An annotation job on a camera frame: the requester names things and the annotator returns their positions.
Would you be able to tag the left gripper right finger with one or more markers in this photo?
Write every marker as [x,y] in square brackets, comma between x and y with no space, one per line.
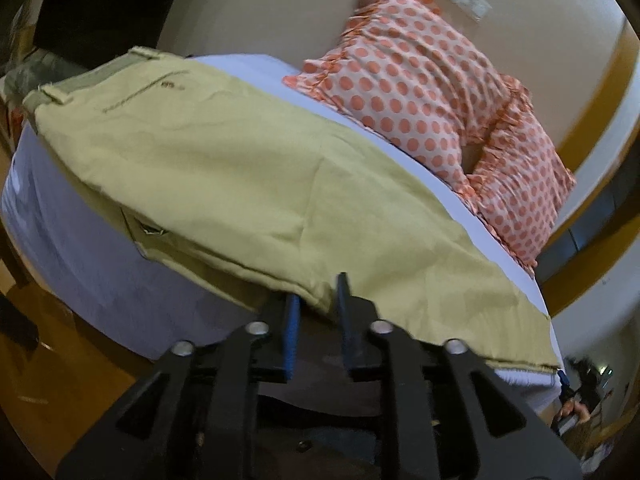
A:
[444,413]

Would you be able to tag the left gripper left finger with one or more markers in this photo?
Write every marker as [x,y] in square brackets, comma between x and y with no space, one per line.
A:
[192,415]

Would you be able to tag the khaki pants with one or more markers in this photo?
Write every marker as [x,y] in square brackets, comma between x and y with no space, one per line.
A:
[247,194]

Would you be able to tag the white bed mattress sheet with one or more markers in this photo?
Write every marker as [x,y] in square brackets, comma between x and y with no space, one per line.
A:
[144,306]

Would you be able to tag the right polka dot pillow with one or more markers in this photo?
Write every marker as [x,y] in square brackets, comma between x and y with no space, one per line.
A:
[520,181]

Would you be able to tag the polka dot pillow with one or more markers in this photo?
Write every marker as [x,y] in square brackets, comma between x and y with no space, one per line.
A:
[403,72]
[520,181]

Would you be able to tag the wooden framed glass door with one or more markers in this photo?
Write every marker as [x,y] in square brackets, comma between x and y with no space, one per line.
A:
[600,220]

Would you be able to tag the left polka dot pillow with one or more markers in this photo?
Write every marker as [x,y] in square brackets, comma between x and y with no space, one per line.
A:
[403,72]

